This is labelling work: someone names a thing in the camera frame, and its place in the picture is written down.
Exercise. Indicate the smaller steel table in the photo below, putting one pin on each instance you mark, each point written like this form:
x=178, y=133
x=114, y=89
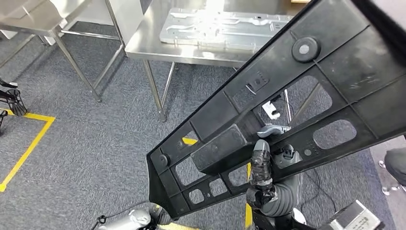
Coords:
x=31, y=16

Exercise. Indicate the yellow floor tape square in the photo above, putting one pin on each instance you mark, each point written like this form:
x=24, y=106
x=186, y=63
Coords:
x=31, y=146
x=248, y=216

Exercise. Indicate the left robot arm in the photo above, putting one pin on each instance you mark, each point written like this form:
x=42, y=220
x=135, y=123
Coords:
x=130, y=220

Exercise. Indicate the black stand with ribbed feet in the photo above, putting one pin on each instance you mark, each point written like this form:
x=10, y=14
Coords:
x=17, y=103

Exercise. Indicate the stamped metal plate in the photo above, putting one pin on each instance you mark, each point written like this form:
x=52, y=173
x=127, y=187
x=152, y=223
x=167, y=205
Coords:
x=196, y=35

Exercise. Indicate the large steel workbench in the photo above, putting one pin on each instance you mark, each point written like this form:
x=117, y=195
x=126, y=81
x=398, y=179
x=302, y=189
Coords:
x=146, y=41

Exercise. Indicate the white power strip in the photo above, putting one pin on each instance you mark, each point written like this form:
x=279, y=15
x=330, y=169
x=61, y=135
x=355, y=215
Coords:
x=271, y=109

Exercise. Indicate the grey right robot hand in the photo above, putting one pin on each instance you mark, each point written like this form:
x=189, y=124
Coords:
x=261, y=168

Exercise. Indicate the long black plastic frame part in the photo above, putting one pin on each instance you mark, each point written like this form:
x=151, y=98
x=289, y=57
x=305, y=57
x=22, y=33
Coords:
x=349, y=63

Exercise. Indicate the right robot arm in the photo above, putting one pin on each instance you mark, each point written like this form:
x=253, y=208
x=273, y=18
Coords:
x=282, y=200

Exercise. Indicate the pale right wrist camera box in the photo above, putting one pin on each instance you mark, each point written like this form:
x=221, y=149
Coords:
x=355, y=217

